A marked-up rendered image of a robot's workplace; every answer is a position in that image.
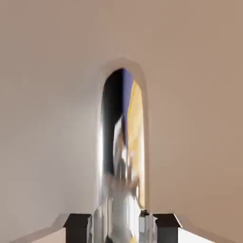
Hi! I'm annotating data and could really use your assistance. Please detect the curved shiny metal drawer handle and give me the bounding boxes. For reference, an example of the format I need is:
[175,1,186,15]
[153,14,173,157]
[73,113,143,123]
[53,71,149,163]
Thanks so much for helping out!
[91,57,158,243]

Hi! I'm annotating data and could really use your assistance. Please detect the beige painted drawer front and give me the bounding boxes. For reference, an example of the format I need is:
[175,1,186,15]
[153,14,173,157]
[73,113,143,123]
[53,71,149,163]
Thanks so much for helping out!
[0,0,243,243]

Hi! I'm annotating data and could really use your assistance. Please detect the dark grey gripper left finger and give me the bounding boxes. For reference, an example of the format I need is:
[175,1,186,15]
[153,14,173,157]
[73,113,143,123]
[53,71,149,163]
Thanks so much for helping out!
[7,213,92,243]

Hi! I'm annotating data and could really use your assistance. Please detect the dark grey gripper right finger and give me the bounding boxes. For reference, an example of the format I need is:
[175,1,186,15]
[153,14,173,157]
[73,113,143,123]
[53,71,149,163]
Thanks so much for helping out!
[152,213,236,243]

